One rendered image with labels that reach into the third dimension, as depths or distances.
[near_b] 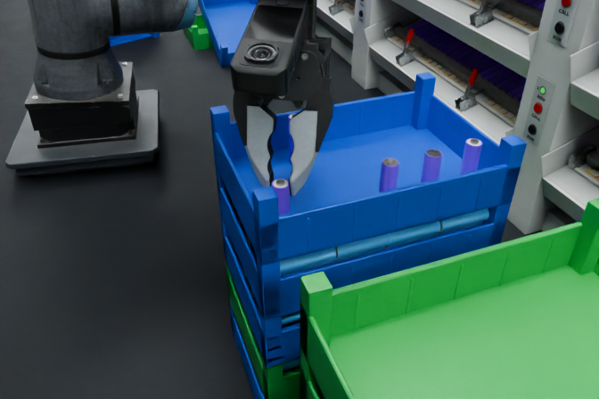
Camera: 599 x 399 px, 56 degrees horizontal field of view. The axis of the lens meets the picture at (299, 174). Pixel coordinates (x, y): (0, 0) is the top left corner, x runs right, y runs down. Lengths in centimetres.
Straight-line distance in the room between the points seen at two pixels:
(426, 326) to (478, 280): 7
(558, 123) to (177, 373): 74
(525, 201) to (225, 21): 121
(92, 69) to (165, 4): 21
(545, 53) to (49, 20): 94
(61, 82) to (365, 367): 99
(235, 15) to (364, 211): 150
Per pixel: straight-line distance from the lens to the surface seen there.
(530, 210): 114
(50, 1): 125
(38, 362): 97
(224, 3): 204
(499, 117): 123
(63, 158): 131
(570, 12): 100
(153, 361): 91
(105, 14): 126
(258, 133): 54
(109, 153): 129
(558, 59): 103
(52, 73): 131
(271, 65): 43
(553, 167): 110
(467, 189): 63
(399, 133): 78
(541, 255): 58
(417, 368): 48
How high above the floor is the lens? 70
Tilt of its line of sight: 34 degrees down
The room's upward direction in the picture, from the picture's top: straight up
